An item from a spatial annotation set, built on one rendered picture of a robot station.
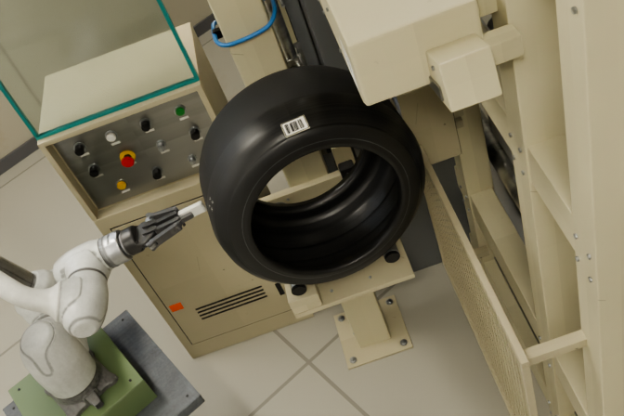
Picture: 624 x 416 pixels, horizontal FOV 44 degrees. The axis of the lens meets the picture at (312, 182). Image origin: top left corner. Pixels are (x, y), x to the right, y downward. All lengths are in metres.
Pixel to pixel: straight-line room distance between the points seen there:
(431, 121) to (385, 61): 0.87
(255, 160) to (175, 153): 0.85
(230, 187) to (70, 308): 0.50
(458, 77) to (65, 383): 1.50
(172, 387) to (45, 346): 0.43
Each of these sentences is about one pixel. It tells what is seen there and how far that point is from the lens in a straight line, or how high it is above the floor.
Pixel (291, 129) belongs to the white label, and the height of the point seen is 1.46.
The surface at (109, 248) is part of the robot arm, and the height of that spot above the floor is 1.24.
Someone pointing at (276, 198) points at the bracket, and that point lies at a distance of 2.39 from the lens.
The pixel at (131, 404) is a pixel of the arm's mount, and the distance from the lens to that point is 2.46.
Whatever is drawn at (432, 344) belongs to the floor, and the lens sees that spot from 3.07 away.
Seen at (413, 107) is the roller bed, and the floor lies 1.14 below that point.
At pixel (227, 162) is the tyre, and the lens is 1.85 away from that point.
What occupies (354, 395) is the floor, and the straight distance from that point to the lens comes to 3.03.
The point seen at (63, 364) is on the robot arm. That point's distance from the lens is 2.34.
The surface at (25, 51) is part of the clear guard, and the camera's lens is 2.39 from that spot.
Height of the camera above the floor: 2.56
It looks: 42 degrees down
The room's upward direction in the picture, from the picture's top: 22 degrees counter-clockwise
